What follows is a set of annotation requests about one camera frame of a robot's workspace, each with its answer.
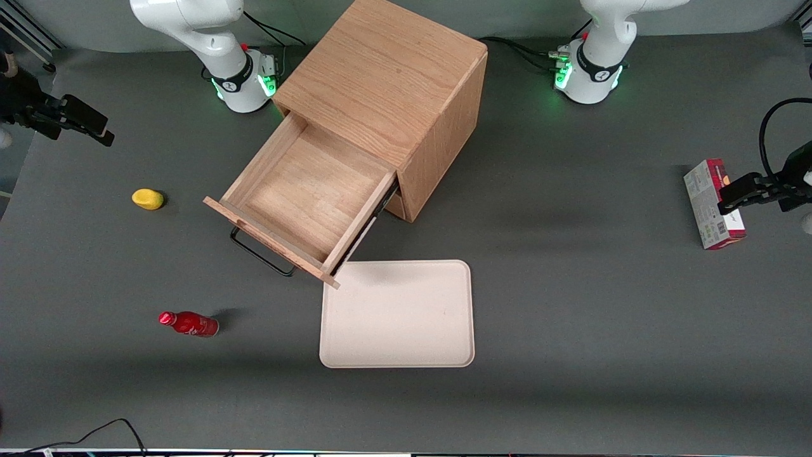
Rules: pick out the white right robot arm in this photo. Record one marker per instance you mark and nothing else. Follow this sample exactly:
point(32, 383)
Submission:
point(203, 32)

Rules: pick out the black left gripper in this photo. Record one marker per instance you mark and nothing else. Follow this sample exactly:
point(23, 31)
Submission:
point(798, 166)

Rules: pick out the yellow toy lemon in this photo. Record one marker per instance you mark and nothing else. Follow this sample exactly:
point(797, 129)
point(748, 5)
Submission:
point(147, 198)

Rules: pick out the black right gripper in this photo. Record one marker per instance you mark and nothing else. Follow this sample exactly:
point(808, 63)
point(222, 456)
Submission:
point(18, 95)

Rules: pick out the aluminium frame rail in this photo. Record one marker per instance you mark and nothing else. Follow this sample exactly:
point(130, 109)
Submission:
point(25, 28)

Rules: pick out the beige rectangular tray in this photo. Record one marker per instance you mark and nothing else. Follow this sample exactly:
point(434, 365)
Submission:
point(396, 314)

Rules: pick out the wooden two-drawer cabinet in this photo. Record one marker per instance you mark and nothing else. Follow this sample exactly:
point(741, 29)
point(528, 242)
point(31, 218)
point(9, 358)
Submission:
point(380, 76)

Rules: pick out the red bottle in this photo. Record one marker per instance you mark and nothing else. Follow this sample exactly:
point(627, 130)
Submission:
point(190, 324)

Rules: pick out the red plaid carton box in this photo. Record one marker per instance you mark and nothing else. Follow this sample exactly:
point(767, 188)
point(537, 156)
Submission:
point(704, 190)

